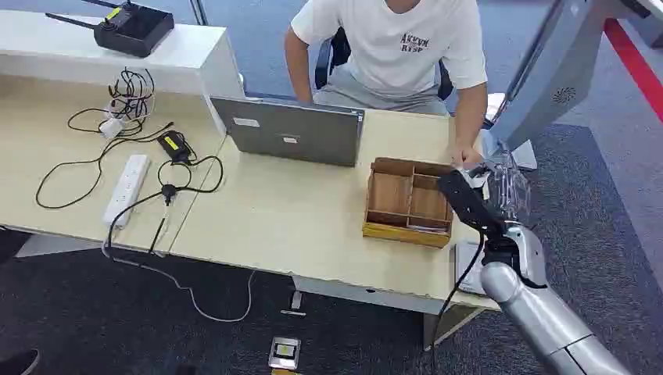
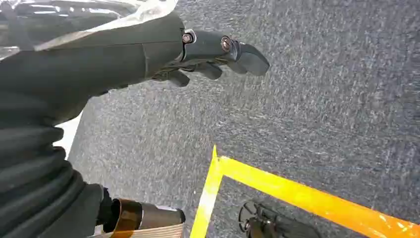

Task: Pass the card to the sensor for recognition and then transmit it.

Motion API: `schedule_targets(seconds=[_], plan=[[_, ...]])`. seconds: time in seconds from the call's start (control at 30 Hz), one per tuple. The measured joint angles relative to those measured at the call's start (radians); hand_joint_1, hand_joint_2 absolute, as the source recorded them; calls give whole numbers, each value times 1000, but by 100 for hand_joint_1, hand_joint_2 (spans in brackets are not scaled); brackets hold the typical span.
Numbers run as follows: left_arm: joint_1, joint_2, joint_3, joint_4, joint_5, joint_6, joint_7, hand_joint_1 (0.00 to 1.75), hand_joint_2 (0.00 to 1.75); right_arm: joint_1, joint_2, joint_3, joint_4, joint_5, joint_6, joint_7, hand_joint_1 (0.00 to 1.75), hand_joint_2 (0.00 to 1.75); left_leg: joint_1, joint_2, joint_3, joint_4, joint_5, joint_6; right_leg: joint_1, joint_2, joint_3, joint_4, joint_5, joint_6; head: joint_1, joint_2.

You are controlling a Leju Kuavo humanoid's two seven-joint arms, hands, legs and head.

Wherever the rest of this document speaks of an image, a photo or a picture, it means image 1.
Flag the grey monitor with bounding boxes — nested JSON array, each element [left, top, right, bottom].
[[489, 0, 625, 154]]

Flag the pale card in box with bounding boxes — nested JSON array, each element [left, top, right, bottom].
[[407, 222, 450, 234]]

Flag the person's left hand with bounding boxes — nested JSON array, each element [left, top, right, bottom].
[[452, 146, 485, 170]]

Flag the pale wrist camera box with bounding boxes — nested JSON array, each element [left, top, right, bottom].
[[454, 240, 488, 297]]

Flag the white power strip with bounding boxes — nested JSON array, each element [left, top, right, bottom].
[[102, 154, 152, 230]]

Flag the white desk shelf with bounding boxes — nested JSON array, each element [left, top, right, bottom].
[[0, 9, 246, 130]]

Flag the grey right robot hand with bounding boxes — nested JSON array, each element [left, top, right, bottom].
[[437, 157, 532, 235]]

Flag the long black cable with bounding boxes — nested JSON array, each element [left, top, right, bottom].
[[34, 121, 175, 211]]

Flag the black remote controller with antennas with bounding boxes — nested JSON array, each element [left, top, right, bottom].
[[45, 0, 176, 59]]

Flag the black adapter cable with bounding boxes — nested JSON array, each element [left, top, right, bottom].
[[156, 146, 225, 195]]

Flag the card on floor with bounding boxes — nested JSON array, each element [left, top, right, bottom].
[[268, 336, 302, 371]]

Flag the grey laptop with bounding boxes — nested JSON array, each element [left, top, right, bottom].
[[210, 95, 366, 168]]

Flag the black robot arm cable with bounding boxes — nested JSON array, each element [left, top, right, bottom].
[[429, 230, 487, 375]]

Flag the black office chair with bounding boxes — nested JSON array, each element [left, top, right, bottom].
[[314, 27, 455, 102]]

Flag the white card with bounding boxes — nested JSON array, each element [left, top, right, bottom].
[[461, 168, 492, 191]]

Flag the wooden card box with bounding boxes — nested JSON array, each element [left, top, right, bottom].
[[361, 156, 457, 250]]

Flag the black tangled cable bundle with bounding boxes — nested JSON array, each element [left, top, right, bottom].
[[66, 67, 156, 138]]

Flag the white hanging cable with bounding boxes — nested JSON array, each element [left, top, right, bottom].
[[101, 204, 257, 324]]

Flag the person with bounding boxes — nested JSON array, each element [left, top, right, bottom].
[[283, 0, 489, 156]]

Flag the white desk bracket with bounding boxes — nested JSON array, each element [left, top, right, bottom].
[[280, 291, 307, 317]]

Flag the black power adapter yellow label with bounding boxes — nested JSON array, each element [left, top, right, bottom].
[[156, 130, 194, 166]]

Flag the white charger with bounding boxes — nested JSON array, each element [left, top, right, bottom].
[[98, 117, 124, 140]]

